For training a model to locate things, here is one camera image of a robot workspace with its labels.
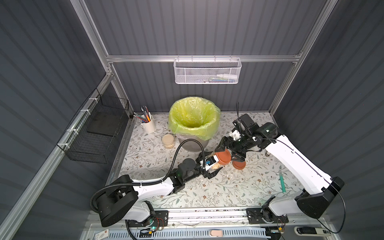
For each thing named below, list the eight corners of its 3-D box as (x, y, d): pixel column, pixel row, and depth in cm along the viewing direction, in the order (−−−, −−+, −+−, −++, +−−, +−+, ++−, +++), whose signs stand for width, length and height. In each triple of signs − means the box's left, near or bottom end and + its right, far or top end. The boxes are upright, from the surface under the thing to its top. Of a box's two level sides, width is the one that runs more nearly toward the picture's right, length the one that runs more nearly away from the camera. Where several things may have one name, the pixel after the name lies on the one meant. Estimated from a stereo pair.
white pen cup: (143, 133, 110) (139, 125, 103) (145, 124, 115) (142, 116, 108) (154, 133, 110) (151, 125, 102) (156, 124, 115) (153, 116, 108)
